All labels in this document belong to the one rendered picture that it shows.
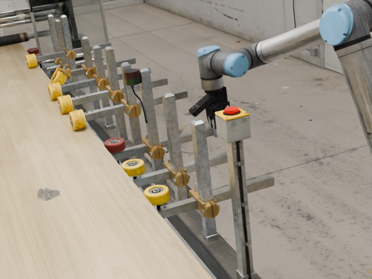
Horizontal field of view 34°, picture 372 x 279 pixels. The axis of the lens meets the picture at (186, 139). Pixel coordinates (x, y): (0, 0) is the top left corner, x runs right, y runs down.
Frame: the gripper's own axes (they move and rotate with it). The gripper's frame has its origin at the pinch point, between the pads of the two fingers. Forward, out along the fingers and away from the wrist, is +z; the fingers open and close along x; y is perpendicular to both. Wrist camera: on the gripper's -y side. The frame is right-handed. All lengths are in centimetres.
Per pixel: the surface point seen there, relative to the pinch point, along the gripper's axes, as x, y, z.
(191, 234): -47, -31, 13
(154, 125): -6.1, -26.2, -13.0
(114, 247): -75, -63, -8
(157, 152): -8.8, -27.7, -3.0
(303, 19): 322, 238, 43
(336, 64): 265, 238, 79
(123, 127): 44, -27, 3
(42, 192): -30, -75, -9
